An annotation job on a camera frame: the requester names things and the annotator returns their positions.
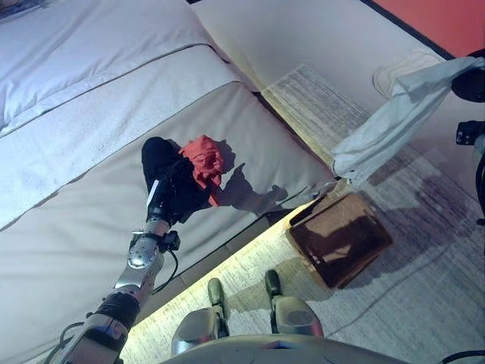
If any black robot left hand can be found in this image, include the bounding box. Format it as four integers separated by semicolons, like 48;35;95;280
145;162;190;225

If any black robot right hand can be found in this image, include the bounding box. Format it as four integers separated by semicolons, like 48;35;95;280
450;54;485;103

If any black garment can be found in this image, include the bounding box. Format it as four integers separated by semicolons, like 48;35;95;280
140;136;214;225

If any red garment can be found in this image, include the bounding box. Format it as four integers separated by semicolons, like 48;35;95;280
177;134;236;208

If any white garment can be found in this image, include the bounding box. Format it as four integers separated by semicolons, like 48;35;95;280
331;56;475;187

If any brown wicker basket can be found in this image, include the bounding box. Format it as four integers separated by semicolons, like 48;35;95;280
287;193;394;291

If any red glowing window panel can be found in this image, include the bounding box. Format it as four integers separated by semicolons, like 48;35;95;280
372;0;485;61

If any small round pale mat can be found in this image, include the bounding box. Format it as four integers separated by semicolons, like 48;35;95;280
372;48;449;100

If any beige bedspread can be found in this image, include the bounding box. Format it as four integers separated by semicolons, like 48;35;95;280
0;81;338;331

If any silver robot left leg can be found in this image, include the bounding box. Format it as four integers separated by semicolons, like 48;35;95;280
171;278;231;354

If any silver robot leg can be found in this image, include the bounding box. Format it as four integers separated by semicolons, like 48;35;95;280
264;268;326;339
171;278;231;354

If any white duvet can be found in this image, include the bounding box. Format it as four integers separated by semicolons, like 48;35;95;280
0;0;214;134

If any grey striped rug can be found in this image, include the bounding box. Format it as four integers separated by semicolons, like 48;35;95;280
128;63;485;364

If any silver robot right leg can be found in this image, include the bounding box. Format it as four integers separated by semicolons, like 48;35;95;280
264;268;326;339

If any grey robot torso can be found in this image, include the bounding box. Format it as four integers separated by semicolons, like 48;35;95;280
161;333;411;364

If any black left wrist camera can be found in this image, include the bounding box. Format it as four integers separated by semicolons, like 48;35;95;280
162;231;181;252

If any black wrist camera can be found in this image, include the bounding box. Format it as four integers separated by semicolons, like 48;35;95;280
455;120;479;146
162;231;181;252

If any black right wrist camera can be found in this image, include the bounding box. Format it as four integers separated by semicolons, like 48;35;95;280
455;120;479;146

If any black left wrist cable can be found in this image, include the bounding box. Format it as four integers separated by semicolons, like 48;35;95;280
150;249;180;293

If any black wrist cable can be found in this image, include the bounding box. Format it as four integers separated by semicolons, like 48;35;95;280
150;249;180;293
440;350;485;364

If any upholstered bed frame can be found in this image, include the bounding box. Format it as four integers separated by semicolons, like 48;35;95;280
0;0;339;342

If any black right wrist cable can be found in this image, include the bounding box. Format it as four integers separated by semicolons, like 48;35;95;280
440;350;485;364

